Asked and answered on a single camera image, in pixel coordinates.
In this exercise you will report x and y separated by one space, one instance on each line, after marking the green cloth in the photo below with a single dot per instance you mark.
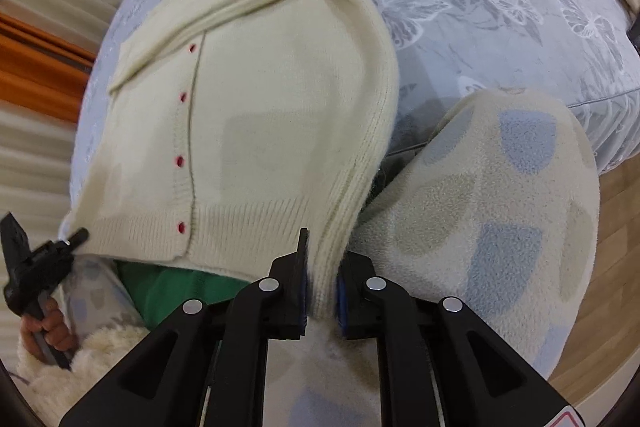
170 287

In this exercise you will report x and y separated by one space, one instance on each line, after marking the grey butterfly print bedspread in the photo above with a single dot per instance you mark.
475 7

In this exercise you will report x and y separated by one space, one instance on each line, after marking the orange wooden board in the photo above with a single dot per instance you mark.
45 57

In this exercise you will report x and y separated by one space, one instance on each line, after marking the person's left hand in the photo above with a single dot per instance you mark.
55 329

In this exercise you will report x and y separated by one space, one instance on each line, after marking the person's fluffy white sleeved forearm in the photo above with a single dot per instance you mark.
100 357

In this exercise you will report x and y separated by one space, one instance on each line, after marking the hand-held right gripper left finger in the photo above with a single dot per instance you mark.
302 292

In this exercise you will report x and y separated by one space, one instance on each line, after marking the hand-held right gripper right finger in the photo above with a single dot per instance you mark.
341 307

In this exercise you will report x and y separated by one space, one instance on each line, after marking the cream knit cardigan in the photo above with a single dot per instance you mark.
250 132

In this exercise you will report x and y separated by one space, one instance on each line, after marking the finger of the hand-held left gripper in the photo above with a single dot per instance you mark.
76 238

